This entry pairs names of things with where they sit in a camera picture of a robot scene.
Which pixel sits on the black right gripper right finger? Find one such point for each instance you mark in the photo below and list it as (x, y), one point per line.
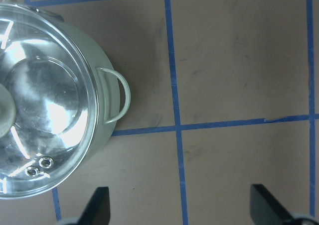
(265, 209)

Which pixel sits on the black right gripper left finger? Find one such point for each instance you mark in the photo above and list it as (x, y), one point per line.
(97, 211)

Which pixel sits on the glass pot lid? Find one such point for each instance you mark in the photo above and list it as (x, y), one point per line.
(48, 103)

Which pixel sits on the pale green cooking pot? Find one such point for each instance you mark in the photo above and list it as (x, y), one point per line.
(112, 90)

